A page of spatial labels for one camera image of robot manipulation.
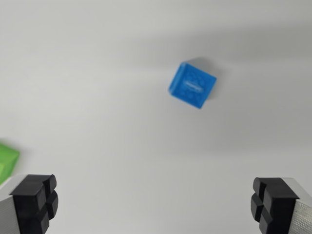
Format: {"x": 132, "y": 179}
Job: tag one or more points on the black-padded silver gripper right finger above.
{"x": 280, "y": 207}

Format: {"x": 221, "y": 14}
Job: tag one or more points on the black-padded silver gripper left finger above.
{"x": 24, "y": 207}

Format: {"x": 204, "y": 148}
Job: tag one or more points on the blue embossed rubber cube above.
{"x": 191, "y": 85}

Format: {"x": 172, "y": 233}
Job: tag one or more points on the green embossed rubber cube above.
{"x": 7, "y": 161}

